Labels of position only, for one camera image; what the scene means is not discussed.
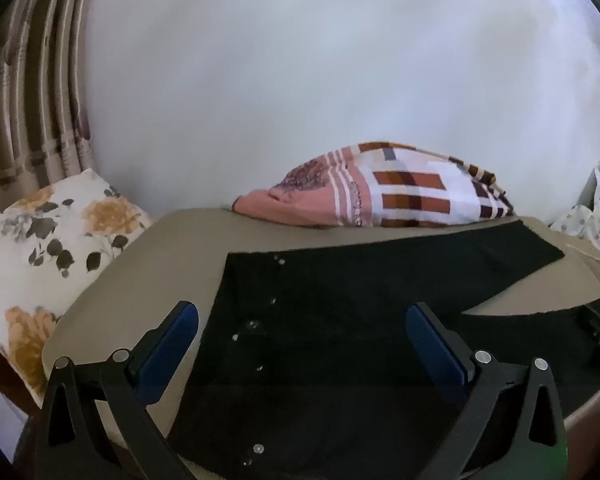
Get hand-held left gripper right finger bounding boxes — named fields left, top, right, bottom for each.
left=405, top=302, right=568, bottom=480

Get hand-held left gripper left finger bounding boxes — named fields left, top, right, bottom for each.
left=34, top=301, right=201, bottom=480

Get black pants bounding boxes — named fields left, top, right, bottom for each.
left=167, top=219, right=600, bottom=480

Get beige bed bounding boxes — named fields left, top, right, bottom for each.
left=42, top=207, right=600, bottom=480

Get white dotted cloth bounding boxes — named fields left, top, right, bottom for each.
left=550, top=155, right=600, bottom=281

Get pink plaid pillow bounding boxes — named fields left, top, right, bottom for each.
left=232, top=142, right=515, bottom=228

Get floral white pillow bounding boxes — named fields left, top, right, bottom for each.
left=0, top=169, right=156, bottom=396

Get beige striped curtain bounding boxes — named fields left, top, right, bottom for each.
left=0, top=0, right=98, bottom=201

